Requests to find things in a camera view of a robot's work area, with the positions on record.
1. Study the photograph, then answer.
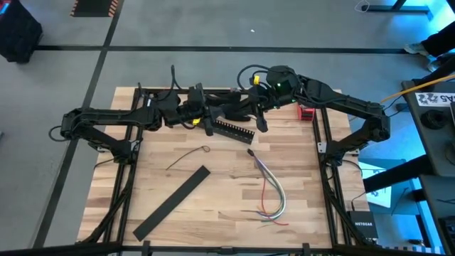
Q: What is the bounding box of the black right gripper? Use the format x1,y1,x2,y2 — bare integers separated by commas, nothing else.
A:
227,85,282,134

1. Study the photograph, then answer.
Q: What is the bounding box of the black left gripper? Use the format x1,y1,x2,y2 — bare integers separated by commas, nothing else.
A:
156,90,227,138

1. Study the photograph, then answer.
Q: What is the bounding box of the black slotted cable duct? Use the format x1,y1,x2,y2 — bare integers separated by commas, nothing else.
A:
204,118,256,145

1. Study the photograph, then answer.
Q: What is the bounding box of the coloured wire bundle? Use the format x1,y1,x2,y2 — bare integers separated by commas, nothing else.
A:
252,155,282,218

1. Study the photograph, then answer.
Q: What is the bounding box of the bundle of coloured cables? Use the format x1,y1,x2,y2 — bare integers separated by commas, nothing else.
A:
260,176,290,227

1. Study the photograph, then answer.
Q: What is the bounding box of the green cable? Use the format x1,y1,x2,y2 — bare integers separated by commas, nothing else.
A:
257,161,285,222

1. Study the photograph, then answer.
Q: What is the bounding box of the multicolour wire bundle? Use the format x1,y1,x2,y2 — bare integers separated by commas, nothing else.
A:
256,159,287,220

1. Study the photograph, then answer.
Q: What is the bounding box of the black duct cover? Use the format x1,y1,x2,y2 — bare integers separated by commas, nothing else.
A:
132,164,212,242

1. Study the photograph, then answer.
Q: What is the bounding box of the orange tape dispenser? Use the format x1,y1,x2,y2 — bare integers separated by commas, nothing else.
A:
296,103,316,123

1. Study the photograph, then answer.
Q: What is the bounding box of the white paper sheet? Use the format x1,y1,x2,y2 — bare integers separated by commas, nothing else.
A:
358,161,392,209

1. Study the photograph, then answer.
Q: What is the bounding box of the black orange-striped floor mat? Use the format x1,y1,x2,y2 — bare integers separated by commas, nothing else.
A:
70,0,119,18

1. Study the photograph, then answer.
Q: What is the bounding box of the black tape roll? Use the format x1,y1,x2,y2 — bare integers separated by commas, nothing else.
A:
421,109,447,130

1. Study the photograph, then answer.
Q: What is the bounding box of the black stand foot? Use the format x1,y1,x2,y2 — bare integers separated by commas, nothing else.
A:
361,0,434,16

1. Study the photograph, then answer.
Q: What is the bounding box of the white printed label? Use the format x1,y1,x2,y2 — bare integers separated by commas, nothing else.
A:
414,92,455,107

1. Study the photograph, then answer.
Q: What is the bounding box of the dark grey side desk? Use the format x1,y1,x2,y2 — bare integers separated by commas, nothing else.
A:
419,174,455,256
401,80,455,178

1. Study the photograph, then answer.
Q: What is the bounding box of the person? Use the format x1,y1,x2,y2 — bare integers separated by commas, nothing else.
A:
403,20,455,73

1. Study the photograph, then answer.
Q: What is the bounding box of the black floor crate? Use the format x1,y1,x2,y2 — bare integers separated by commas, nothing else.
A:
0,0,43,65

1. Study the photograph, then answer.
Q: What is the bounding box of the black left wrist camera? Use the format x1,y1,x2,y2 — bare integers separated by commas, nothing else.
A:
187,83,206,108

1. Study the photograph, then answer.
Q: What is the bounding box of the black Netgear network switch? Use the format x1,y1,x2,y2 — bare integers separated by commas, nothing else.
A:
346,210,380,240

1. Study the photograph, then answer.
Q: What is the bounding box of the long yellow hanging cord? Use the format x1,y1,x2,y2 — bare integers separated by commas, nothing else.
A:
380,73,455,105

